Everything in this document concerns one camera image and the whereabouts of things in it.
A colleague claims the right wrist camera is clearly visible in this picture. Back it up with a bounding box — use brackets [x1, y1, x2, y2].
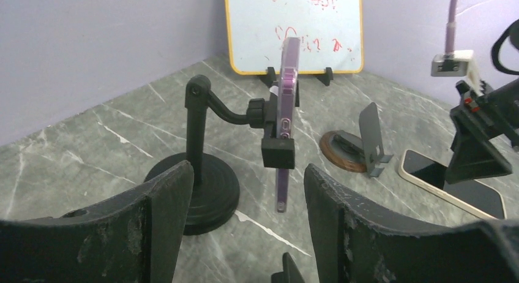
[430, 50, 484, 96]

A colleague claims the yellow framed whiteboard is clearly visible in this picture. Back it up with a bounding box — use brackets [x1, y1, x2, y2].
[225, 0, 364, 75]

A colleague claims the white cased phone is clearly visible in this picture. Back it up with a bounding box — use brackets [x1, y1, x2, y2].
[398, 149, 507, 219]

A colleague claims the purple phone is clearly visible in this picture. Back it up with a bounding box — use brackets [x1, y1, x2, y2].
[276, 37, 301, 213]

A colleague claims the black round base phone stand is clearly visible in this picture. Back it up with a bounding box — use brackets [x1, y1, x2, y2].
[145, 75, 282, 236]

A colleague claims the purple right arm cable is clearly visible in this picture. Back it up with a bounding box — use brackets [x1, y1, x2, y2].
[444, 0, 462, 57]

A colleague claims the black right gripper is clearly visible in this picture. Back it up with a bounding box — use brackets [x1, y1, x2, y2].
[444, 79, 518, 184]

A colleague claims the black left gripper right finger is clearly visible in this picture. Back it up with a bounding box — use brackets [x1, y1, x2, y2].
[304, 164, 518, 282]

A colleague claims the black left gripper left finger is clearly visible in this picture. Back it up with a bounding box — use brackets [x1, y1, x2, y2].
[1, 161, 193, 282]

